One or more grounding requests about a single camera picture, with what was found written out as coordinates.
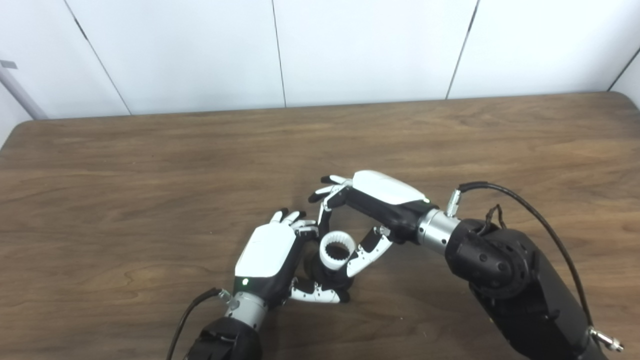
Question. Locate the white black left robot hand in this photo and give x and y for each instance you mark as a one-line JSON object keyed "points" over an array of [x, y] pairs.
{"points": [[265, 250]]}

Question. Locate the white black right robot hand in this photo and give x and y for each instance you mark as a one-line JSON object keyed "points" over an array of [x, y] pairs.
{"points": [[385, 192]]}

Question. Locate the round black plastic part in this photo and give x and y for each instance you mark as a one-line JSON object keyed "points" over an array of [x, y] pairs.
{"points": [[316, 274]]}

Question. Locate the grey wall corner post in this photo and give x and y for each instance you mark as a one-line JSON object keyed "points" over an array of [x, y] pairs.
{"points": [[20, 92]]}

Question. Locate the small grey post tag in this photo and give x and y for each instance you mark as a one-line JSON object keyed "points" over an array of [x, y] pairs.
{"points": [[7, 64]]}

